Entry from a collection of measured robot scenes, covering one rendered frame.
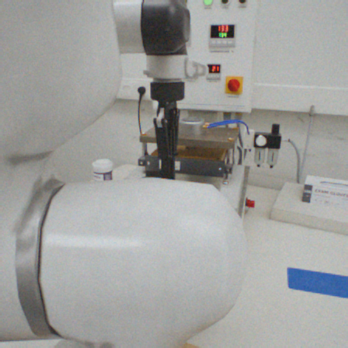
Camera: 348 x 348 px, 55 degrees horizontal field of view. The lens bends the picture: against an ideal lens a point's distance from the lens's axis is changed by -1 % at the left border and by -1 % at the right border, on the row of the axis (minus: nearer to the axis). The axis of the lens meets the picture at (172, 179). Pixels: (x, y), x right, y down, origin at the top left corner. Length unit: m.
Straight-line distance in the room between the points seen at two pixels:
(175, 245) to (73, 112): 0.09
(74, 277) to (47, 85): 0.11
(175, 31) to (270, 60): 0.93
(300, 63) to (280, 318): 0.99
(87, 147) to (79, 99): 1.88
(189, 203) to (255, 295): 0.74
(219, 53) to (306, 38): 0.48
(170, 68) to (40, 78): 0.54
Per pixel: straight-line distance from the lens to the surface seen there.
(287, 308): 0.92
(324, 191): 1.36
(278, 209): 1.29
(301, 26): 1.49
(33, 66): 0.17
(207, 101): 1.12
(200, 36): 1.12
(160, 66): 0.70
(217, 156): 0.96
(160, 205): 0.21
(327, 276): 1.06
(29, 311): 0.23
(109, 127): 1.91
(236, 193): 0.88
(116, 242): 0.20
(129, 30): 0.62
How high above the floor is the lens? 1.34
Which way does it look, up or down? 21 degrees down
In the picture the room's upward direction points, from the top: straight up
